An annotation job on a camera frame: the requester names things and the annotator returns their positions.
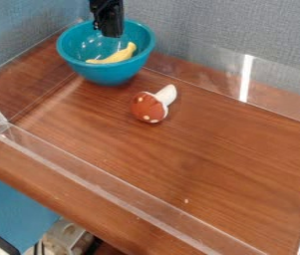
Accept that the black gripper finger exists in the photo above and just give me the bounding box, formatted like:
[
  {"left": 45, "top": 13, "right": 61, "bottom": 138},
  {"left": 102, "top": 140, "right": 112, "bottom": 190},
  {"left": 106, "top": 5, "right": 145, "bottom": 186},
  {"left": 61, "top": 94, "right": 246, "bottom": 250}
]
[{"left": 89, "top": 0, "right": 125, "bottom": 38}]

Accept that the yellow toy banana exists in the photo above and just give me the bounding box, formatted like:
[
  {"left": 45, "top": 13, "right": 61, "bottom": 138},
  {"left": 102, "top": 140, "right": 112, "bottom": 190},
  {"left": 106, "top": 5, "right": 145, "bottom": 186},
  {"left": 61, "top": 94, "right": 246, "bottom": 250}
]
[{"left": 88, "top": 42, "right": 137, "bottom": 64}]

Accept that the blue plastic bowl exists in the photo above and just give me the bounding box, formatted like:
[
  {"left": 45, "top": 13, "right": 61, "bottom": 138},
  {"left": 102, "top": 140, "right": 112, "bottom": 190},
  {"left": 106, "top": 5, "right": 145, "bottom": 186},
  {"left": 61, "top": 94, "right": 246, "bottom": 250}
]
[{"left": 57, "top": 19, "right": 156, "bottom": 87}]

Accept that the red white toy mushroom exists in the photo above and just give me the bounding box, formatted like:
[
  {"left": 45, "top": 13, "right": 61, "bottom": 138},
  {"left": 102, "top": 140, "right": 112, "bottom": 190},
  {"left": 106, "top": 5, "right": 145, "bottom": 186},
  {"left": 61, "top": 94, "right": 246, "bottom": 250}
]
[{"left": 132, "top": 84, "right": 177, "bottom": 124}]

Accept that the grey power strip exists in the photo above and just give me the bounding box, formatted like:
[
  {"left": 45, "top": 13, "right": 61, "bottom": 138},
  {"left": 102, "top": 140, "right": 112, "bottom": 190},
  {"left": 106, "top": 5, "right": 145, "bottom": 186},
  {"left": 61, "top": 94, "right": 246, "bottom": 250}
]
[{"left": 33, "top": 218, "right": 96, "bottom": 255}]

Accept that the clear acrylic tray wall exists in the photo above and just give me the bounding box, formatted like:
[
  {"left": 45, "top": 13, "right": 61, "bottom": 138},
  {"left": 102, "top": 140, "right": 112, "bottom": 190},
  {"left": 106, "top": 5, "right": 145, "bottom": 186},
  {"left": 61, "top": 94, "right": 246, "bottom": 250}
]
[{"left": 0, "top": 39, "right": 300, "bottom": 255}]

